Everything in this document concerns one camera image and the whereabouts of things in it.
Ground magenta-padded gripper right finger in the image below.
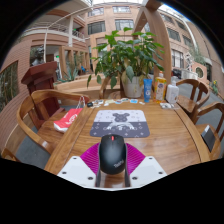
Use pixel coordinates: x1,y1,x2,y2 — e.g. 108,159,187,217
124,142,168,188

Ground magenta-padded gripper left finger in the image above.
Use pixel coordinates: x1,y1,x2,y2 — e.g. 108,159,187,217
57,142,103,188

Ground black computer mouse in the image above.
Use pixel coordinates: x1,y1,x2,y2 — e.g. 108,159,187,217
98,134,128,175

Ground grey bear-print mouse pad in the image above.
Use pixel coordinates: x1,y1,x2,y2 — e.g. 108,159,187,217
89,109,151,139

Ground red paper bag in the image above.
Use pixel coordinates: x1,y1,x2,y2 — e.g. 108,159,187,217
53,107,84,133

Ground small white packets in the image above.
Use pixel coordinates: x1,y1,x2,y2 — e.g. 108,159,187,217
159,102,175,110

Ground blue squeeze tube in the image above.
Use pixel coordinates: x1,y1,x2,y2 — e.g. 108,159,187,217
143,78,153,103

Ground yellow liquid bottle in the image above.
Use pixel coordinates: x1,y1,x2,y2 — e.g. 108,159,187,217
153,70,168,103

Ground dark grey flat pouch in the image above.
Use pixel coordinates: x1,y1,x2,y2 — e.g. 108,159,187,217
200,124,217,153

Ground white pump bottle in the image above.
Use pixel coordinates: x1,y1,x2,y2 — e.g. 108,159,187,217
165,75,180,104

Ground wooden round-back armchair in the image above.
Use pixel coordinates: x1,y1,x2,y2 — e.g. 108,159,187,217
0,147,21,163
16,89,90,156
98,76,126,100
175,78,211,118
191,101,224,159

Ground green agave plant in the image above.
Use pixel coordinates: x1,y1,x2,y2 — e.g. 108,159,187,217
59,63,83,83

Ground dark red wooden podium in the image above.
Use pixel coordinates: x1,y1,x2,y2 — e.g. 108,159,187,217
20,61,64,129

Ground green plant in white pot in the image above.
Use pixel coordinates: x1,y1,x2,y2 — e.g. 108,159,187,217
87,27,165,99

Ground dark bust statue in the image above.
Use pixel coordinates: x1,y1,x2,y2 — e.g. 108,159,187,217
30,45,46,67

